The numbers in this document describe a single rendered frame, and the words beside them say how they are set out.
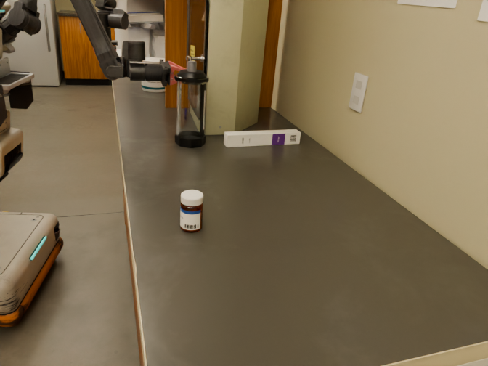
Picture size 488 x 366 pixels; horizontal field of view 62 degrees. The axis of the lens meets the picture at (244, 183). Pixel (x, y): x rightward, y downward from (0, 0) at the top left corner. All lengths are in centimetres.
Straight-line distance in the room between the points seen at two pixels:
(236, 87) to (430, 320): 99
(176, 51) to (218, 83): 38
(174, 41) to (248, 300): 126
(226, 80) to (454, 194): 81
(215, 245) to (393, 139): 62
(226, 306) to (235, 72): 93
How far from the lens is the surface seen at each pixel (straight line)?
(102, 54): 145
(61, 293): 228
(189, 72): 132
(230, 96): 147
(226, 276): 77
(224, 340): 66
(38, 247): 217
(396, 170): 122
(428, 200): 114
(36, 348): 204
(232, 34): 143
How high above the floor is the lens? 142
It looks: 25 degrees down
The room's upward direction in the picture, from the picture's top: 5 degrees clockwise
